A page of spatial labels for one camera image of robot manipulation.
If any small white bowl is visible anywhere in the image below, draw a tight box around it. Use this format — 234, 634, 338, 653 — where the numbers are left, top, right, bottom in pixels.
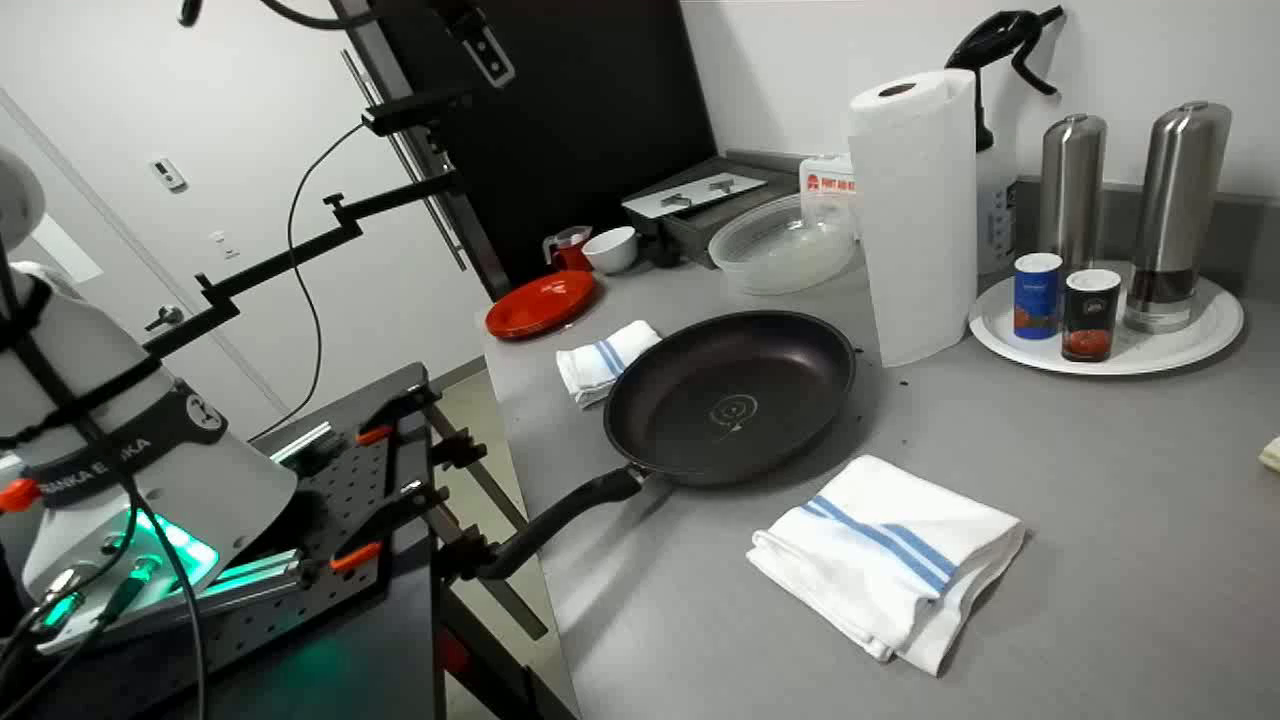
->
584, 226, 641, 277

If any blue spice jar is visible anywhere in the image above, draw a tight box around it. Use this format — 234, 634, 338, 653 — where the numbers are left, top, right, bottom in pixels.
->
1013, 253, 1064, 341

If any small white blue towel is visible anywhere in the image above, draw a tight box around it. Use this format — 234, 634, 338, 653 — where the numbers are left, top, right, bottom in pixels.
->
555, 319, 659, 407

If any red plate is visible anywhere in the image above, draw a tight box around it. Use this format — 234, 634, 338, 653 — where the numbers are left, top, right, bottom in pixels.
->
484, 269, 596, 341

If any black frying pan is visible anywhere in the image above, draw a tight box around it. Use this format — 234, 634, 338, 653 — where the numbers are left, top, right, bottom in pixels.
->
478, 307, 858, 579

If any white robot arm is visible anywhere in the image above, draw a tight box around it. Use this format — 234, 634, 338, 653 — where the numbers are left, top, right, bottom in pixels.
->
0, 264, 297, 653

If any white paper towel roll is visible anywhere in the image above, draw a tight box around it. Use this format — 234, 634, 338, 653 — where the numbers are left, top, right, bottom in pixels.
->
848, 68, 978, 368

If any black perforated robot table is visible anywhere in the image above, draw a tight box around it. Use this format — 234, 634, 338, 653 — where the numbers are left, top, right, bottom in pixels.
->
16, 366, 438, 720

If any short steel grinder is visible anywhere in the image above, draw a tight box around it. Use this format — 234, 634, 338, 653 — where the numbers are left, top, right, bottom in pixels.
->
1039, 117, 1109, 269

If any white blue striped towel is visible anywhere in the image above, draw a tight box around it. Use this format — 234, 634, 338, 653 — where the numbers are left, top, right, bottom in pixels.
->
750, 455, 1028, 675

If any tall steel grinder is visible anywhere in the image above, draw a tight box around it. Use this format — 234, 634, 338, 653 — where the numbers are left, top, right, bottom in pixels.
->
1130, 102, 1232, 334

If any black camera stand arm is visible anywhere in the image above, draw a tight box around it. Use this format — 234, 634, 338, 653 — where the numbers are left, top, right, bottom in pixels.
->
146, 91, 460, 358

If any clear plastic bowl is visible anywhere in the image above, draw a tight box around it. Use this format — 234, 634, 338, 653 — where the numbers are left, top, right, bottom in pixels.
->
708, 195, 858, 296

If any white round tray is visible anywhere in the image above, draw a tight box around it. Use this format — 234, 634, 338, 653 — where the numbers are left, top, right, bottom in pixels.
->
969, 279, 1244, 379

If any red spice jar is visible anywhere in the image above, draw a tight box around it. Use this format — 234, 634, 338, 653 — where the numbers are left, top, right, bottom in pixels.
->
1060, 269, 1125, 366

